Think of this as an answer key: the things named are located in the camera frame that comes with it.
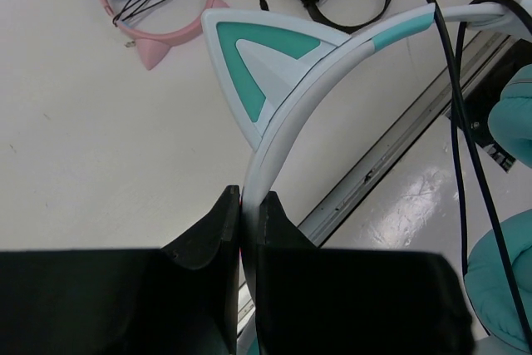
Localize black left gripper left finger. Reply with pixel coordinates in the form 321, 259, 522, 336
1, 185, 240, 354

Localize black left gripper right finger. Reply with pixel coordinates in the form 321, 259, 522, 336
256, 192, 475, 354

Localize teal cat-ear headphones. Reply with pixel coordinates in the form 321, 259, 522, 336
200, 0, 532, 355

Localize black teal-headphone cable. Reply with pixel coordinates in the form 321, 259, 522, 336
394, 0, 532, 355

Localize aluminium front rail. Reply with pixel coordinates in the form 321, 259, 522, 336
236, 30, 520, 339

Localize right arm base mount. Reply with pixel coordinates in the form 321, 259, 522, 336
465, 40, 531, 172

